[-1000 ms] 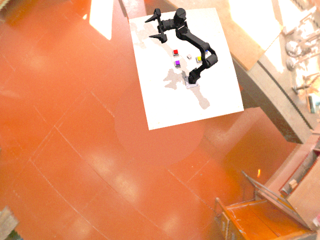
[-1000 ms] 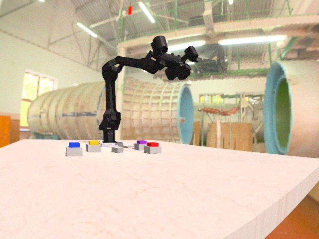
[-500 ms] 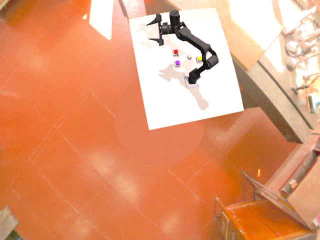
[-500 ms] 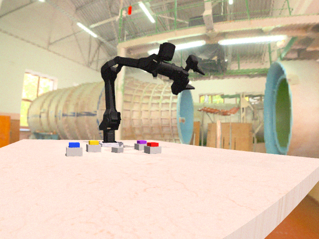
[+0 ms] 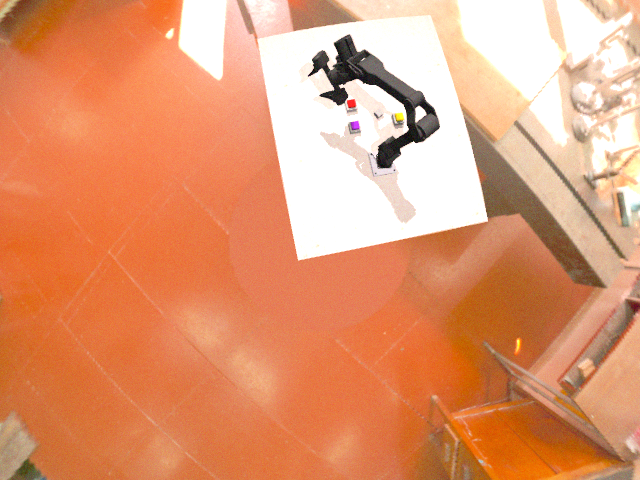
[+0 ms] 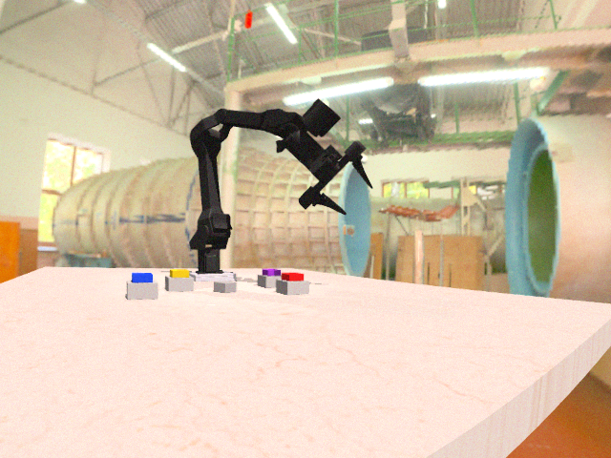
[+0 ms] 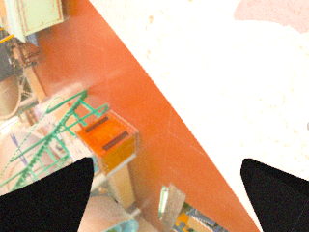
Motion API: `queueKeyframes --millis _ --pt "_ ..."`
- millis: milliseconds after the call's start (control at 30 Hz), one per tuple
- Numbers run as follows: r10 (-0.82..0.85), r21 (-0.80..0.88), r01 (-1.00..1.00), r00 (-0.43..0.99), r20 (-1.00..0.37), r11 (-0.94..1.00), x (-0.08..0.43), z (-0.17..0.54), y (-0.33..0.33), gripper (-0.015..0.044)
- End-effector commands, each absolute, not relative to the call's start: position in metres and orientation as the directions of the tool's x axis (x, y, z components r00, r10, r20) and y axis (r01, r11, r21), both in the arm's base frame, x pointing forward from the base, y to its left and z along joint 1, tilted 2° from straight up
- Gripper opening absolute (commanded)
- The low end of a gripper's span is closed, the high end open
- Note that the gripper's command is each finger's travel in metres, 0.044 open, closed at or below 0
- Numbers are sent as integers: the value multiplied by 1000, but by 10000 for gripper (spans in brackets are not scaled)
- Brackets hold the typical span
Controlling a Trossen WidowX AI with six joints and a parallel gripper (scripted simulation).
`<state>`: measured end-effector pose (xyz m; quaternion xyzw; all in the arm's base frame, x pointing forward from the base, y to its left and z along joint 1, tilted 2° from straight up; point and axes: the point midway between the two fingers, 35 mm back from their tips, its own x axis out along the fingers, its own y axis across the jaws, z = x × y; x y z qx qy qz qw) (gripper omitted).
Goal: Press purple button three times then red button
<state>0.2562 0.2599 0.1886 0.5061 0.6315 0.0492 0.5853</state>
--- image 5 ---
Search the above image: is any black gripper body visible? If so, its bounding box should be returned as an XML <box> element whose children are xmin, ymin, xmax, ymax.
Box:
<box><xmin>312</xmin><ymin>50</ymin><xmax>349</xmax><ymax>106</ymax></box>

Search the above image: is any yellow button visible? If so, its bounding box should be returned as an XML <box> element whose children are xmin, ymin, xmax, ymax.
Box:
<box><xmin>391</xmin><ymin>112</ymin><xmax>405</xmax><ymax>126</ymax></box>

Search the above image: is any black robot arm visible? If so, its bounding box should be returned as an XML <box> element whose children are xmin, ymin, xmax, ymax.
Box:
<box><xmin>332</xmin><ymin>34</ymin><xmax>440</xmax><ymax>169</ymax></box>

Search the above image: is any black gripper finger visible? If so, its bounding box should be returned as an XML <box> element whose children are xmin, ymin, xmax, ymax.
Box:
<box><xmin>307</xmin><ymin>64</ymin><xmax>319</xmax><ymax>77</ymax></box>
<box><xmin>319</xmin><ymin>90</ymin><xmax>336</xmax><ymax>103</ymax></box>

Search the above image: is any red button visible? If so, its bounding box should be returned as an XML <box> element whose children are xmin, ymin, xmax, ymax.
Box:
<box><xmin>344</xmin><ymin>99</ymin><xmax>358</xmax><ymax>113</ymax></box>

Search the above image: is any purple button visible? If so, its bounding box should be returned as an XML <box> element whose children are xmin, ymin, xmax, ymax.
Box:
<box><xmin>348</xmin><ymin>120</ymin><xmax>361</xmax><ymax>134</ymax></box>

